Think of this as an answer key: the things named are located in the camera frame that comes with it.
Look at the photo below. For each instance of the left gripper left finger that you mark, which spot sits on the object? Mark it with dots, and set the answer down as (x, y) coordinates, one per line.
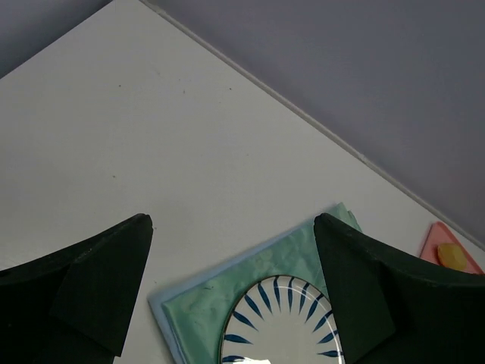
(75, 305)

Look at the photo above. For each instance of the green cloth mat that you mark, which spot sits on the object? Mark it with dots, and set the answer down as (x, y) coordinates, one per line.
(192, 315)

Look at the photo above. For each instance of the round bun back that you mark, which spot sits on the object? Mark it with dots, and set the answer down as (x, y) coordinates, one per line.
(451, 256)

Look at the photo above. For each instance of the white blue striped plate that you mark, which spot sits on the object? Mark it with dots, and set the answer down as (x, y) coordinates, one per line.
(281, 319)

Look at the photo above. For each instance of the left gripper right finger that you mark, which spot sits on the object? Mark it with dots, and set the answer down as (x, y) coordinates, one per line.
(392, 307)

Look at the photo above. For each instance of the pink tray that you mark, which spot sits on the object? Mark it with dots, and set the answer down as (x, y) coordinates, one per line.
(438, 234)

